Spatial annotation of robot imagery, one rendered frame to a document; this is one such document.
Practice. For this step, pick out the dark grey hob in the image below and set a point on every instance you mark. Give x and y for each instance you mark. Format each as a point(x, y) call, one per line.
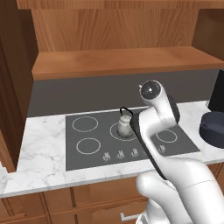
point(96, 163)

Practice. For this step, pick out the wooden range hood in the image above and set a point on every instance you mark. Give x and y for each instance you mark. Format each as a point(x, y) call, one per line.
point(116, 62)

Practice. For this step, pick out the dark wooden wall cabinet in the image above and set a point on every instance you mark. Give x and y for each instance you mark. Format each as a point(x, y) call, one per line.
point(210, 32)

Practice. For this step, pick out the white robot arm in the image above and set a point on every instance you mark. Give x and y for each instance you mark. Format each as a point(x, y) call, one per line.
point(178, 186)

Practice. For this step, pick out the plain wooden drawer front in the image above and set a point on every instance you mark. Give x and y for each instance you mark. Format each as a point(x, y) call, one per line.
point(105, 191)

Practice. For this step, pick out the grey hob knob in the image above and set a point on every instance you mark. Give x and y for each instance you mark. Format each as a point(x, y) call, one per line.
point(120, 155)
point(134, 152)
point(106, 157)
point(145, 152)
point(161, 149)

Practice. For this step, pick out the black appliance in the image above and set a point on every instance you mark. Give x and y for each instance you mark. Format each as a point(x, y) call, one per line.
point(218, 93)

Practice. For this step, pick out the wooden base cabinet panels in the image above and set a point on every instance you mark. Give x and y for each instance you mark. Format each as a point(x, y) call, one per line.
point(29, 207)

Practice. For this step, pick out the dark wooden cabinet door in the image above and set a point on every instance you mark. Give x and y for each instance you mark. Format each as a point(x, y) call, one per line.
point(14, 87)

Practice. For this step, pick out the dark blue pot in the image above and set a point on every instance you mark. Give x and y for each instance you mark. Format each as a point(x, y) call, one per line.
point(213, 128)

